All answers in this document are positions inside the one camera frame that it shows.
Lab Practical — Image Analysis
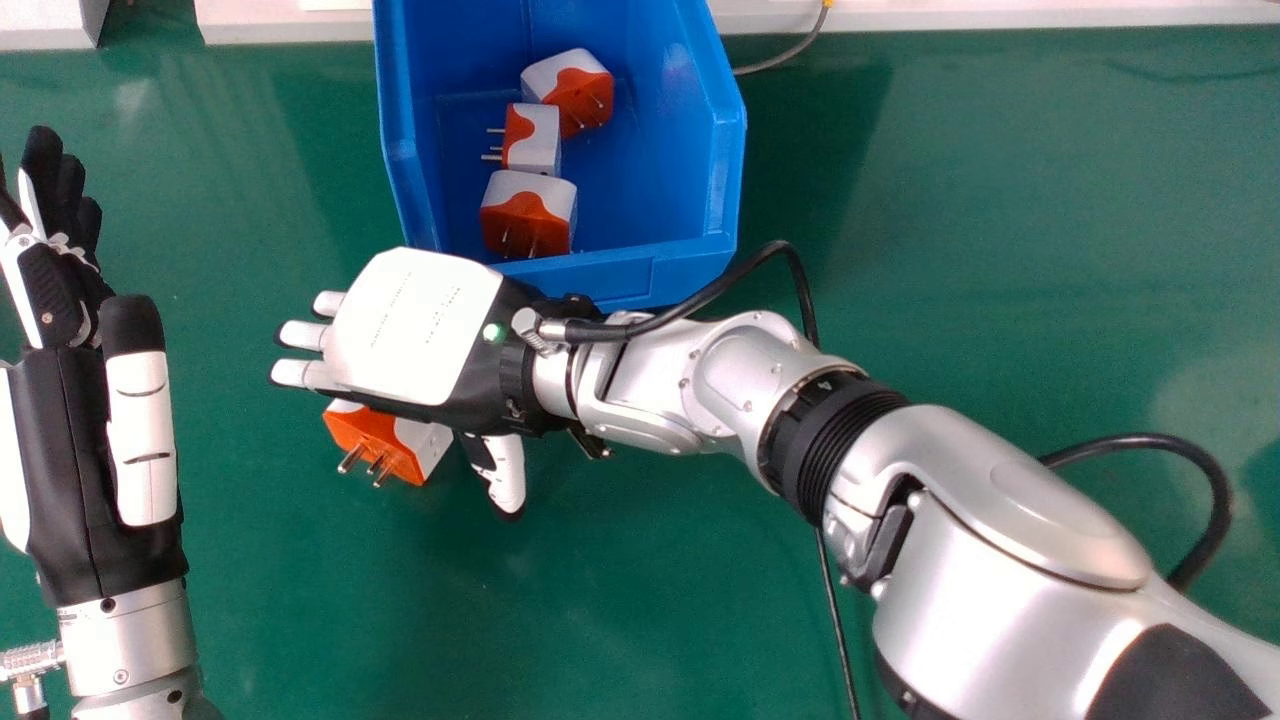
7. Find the white-and-orange plug adapter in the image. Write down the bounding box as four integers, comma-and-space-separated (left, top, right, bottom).
480, 102, 563, 177
520, 48, 615, 139
322, 399, 454, 489
479, 170, 579, 260

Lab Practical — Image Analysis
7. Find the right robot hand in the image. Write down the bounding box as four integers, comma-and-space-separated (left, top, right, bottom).
268, 246, 604, 524

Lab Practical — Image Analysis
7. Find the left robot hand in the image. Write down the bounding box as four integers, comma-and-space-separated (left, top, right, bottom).
0, 125, 191, 608

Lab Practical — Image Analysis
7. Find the blue plastic bin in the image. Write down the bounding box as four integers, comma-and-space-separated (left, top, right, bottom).
372, 0, 748, 312

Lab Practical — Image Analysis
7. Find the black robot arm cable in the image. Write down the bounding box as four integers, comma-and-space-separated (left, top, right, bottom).
540, 240, 1234, 720

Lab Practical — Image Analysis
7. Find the grey cable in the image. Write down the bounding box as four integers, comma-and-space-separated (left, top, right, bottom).
732, 0, 836, 78

